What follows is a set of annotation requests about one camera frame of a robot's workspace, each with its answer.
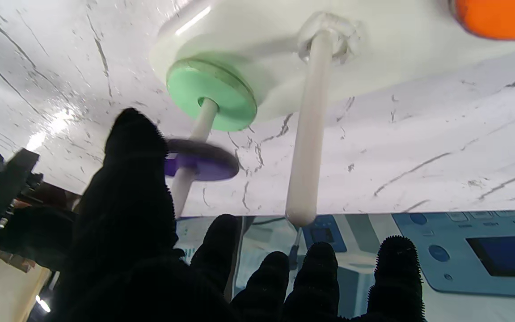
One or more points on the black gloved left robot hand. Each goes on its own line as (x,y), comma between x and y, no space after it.
(128,232)

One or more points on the white three-rod tower base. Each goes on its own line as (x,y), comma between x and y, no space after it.
(373,53)

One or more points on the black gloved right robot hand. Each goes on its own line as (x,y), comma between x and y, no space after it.
(38,232)

